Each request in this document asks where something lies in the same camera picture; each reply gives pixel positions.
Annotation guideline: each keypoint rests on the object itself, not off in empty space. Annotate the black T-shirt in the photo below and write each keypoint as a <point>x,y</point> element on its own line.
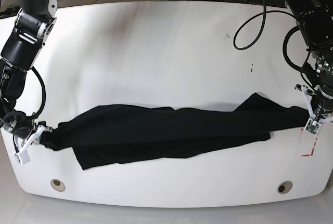
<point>120,134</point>

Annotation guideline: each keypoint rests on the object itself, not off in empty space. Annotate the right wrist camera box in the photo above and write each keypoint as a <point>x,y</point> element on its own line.
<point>21,157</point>

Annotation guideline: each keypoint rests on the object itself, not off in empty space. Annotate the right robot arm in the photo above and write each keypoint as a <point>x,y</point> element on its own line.
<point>33,24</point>

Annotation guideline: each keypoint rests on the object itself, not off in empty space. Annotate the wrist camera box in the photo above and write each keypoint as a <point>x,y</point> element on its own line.
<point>313,126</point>
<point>21,157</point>

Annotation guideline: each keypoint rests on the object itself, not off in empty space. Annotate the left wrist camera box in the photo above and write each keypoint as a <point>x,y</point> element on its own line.
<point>313,126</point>

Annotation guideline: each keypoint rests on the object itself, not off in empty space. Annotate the right gripper body with mount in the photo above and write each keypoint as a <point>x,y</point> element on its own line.
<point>26,133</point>

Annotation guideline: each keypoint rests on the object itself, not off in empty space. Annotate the red tape rectangle marking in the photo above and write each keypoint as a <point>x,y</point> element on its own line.
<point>307,143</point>

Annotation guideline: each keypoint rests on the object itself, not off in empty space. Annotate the left gripper body with mount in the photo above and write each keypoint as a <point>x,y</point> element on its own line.
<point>316,104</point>

